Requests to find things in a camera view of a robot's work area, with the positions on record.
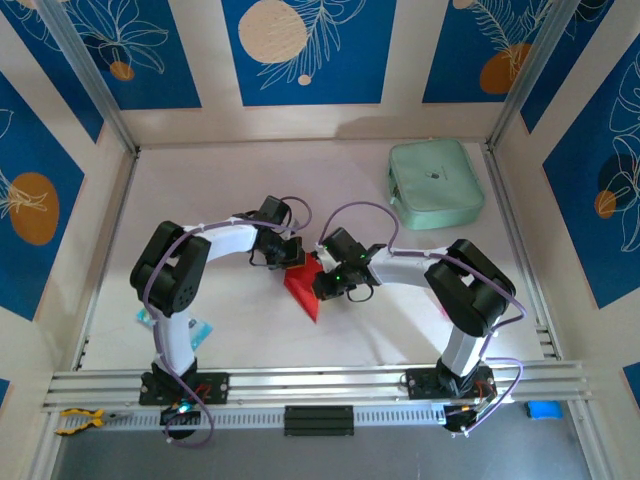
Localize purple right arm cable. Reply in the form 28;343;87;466
319;201;529;436

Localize red square paper sheet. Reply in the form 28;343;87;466
283;252;326;325

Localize yellow handled pliers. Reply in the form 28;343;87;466
54;407;134;435

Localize blue sponge block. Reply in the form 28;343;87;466
524;399;564;422

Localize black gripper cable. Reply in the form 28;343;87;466
347;282;376;304
248;247;281;271

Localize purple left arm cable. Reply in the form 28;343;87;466
142;196;312;449

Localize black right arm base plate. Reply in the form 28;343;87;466
405;366;496;401

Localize black right controller board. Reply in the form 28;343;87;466
443;399;496;437

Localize aluminium corner post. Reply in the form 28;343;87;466
487;0;586;151
35;0;140;154

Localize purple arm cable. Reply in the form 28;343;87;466
319;201;529;436
142;196;312;449

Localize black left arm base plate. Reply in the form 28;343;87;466
138;370;231;406

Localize mint green zip pouch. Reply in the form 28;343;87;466
388;138;486;232

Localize black ribbed bracket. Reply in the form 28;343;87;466
283;405;355;437

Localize blue white plastic packet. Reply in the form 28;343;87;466
188;317;215;351

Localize aluminium table side rail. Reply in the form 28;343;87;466
73;147;140;372
482;142;560;360

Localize black controller board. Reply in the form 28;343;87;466
159;402;202;427
443;399;496;437

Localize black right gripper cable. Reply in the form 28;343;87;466
347;282;376;304

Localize slotted grey cable duct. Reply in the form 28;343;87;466
42;402;451;434

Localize black electronics with wires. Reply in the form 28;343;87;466
42;358;594;414

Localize black left controller board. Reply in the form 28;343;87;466
159;402;202;427

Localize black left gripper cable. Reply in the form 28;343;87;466
248;247;281;271

